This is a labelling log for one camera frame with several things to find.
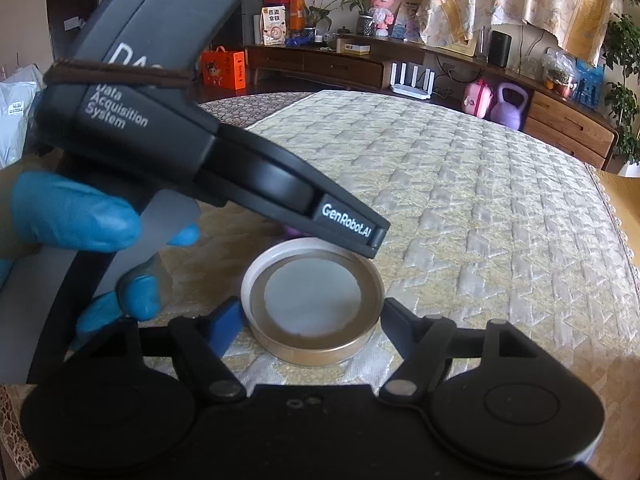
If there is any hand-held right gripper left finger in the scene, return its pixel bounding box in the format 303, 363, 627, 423
112, 296, 247, 403

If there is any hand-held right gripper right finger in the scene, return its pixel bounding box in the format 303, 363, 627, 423
378, 299, 548, 405

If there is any round tin lid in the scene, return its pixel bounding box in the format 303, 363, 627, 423
240, 237, 386, 366

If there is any person's left hand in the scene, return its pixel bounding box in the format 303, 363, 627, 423
0, 170, 201, 351

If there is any brown fuzzy band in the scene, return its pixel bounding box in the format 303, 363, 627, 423
44, 60, 193, 92

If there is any orange gift bag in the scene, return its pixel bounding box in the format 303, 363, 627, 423
201, 47, 247, 91

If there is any black cabinet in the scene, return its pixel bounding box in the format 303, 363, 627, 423
241, 0, 266, 48

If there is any beige quilted tablecloth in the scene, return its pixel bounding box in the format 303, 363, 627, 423
150, 91, 640, 391

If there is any white plastic bag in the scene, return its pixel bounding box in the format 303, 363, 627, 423
0, 62, 46, 168

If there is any white and orange snack box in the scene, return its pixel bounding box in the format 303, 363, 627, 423
261, 5, 288, 46

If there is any brown wooden door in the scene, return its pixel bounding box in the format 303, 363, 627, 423
46, 0, 101, 66

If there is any red gift box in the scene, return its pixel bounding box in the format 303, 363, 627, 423
262, 0, 306, 31

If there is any small potted plant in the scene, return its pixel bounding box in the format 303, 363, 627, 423
300, 0, 331, 43

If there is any wooden television cabinet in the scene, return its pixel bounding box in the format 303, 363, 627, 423
246, 35, 618, 171

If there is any small cardboard box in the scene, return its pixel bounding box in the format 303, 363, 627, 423
336, 37, 372, 55

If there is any potted orchid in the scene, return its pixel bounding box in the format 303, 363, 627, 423
345, 0, 376, 36

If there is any pink toy suitcase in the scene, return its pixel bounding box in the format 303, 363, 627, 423
464, 79, 496, 120

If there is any purple kettlebell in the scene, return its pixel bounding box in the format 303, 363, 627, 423
490, 82, 530, 132

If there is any white router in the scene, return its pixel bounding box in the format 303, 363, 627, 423
391, 61, 435, 95

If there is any pink doll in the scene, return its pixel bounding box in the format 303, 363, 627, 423
367, 0, 401, 38

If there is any gold woven table runner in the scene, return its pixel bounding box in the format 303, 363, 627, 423
592, 167, 640, 261

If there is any black speaker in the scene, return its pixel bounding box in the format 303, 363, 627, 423
487, 30, 511, 67

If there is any clear plastic bag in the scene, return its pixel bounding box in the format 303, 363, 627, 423
542, 47, 578, 96

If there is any tall green houseplant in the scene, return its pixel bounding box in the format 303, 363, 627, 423
605, 12, 640, 166

